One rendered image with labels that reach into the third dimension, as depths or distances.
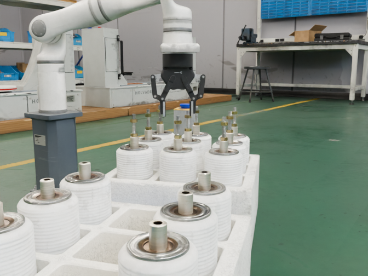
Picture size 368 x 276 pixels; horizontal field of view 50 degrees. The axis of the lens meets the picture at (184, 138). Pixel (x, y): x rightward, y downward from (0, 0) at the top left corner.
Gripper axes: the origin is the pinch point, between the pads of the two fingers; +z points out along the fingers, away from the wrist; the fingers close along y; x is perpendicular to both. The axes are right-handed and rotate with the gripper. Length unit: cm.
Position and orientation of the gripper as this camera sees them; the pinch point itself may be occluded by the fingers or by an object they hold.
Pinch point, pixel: (177, 110)
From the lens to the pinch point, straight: 99.8
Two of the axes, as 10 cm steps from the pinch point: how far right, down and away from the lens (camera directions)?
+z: 0.0, 9.8, 1.8
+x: 1.1, 1.8, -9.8
